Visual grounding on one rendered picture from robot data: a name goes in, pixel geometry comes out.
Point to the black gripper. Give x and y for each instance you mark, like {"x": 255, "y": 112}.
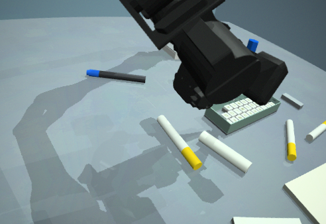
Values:
{"x": 271, "y": 75}

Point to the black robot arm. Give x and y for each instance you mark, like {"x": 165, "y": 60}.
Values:
{"x": 216, "y": 66}

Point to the blue stylus with white tip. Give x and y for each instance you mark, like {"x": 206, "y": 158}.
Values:
{"x": 252, "y": 44}

